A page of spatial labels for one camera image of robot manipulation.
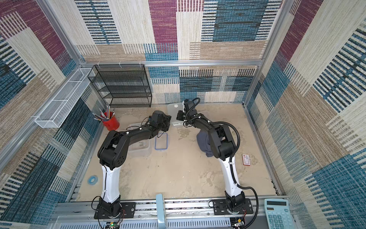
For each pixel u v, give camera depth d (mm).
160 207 733
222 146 596
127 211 735
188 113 825
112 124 1022
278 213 700
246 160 893
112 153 547
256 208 716
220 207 738
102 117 994
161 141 992
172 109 1112
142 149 906
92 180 836
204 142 934
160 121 834
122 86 1110
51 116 700
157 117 792
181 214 728
